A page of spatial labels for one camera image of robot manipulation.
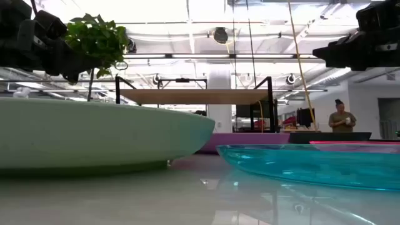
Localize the green artificial plant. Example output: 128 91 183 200
64 12 131 103

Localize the black ceiling cable reel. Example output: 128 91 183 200
213 27 229 45

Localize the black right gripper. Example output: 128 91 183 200
312 27 400 71

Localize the person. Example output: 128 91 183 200
327 99 358 133

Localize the transparent pink plate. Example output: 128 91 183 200
309 141 400 146

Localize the yellow cable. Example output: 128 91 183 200
286 0 318 131

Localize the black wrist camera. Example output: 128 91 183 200
33 10 68 41
356 0 400 32

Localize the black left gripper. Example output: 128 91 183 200
0 0 104 84

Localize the black monitor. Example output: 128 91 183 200
296 107 316 128

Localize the wooden shelf with black frame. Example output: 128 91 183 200
114 76 278 134

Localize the sage green plate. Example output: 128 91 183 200
0 97 216 172

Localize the long ceiling light fixture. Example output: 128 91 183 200
123 53 317 60

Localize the transparent blue plate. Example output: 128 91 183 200
216 142 400 191

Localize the black hanging cable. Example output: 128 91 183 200
245 0 258 88

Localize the white round column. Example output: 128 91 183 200
207 69 233 134

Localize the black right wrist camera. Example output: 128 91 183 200
356 0 400 32

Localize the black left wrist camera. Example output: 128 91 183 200
33 10 68 41

